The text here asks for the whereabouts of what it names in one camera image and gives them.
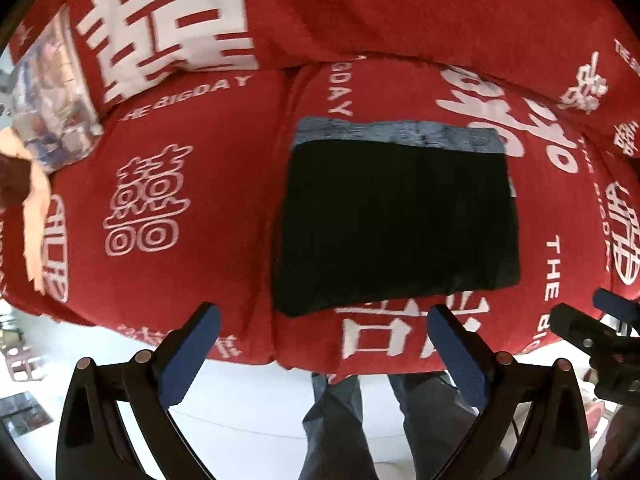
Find red shoe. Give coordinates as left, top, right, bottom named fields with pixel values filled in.
left=584, top=404, right=608, bottom=437

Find red pillow with large print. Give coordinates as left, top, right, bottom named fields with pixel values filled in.
left=64, top=0, right=262, bottom=122

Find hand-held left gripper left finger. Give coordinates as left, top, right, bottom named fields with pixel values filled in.
left=56, top=301, right=222, bottom=480

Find person's left leg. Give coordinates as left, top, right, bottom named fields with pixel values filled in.
left=298, top=372, right=377, bottom=480

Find peach and brown cloth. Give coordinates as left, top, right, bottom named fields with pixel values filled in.
left=0, top=127, right=53, bottom=293

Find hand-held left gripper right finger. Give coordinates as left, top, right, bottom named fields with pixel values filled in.
left=426, top=304, right=594, bottom=480

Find pale pillow with figure print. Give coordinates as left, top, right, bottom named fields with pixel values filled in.
left=7, top=7, right=105, bottom=176

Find black pants with grey waistband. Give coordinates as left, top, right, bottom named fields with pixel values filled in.
left=272, top=116, right=522, bottom=318

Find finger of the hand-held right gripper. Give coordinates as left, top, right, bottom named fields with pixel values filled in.
left=550, top=302, right=623, bottom=358
left=592, top=287, right=640, bottom=322

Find red printed pillow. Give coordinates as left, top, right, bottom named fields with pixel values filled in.
left=245, top=0, right=640, bottom=161

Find red printed blanket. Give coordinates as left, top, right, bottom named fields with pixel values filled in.
left=0, top=52, right=640, bottom=386

